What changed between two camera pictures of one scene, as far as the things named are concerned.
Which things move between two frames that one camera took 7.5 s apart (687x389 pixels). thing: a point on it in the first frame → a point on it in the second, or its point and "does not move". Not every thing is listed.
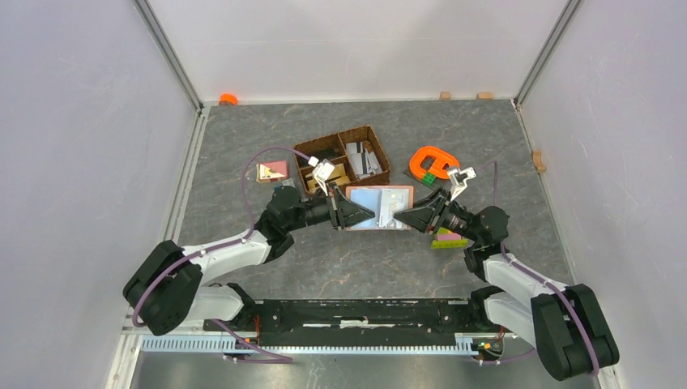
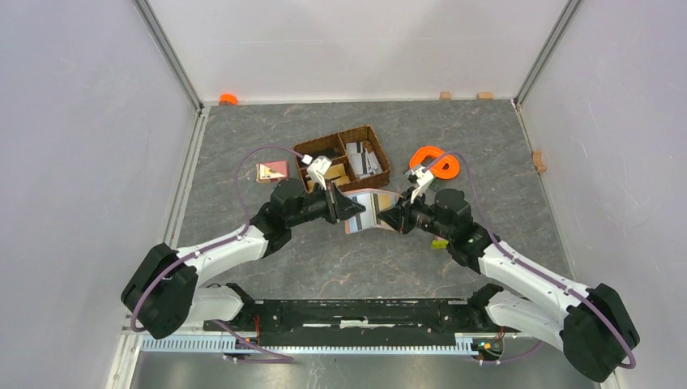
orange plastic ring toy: (428, 160) does not move
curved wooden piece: (538, 161) does not move
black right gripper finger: (419, 217) → (393, 216)
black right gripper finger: (431, 201) → (405, 198)
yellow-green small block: (450, 243) does not move
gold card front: (336, 177) does not move
